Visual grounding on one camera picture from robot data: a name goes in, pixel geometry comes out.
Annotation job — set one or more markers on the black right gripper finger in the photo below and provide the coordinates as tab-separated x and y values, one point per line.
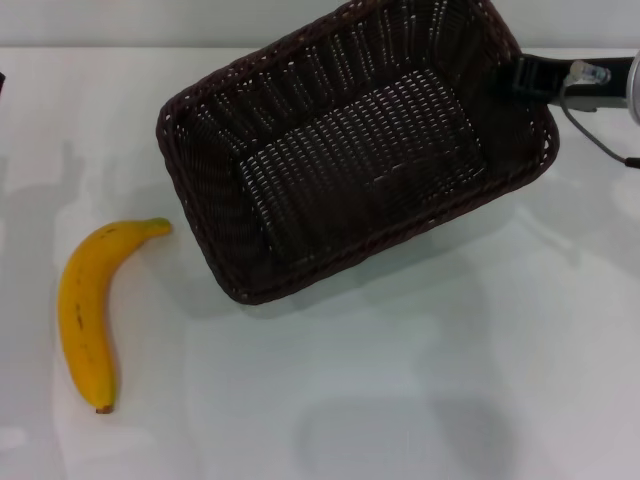
531	75

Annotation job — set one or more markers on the yellow banana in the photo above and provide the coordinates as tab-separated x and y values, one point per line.
87	310

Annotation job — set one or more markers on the black woven plastic basket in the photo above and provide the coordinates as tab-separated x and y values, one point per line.
350	165

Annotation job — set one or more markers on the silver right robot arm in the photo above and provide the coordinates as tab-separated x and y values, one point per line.
635	87

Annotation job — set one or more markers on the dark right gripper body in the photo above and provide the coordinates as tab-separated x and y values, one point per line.
595	95

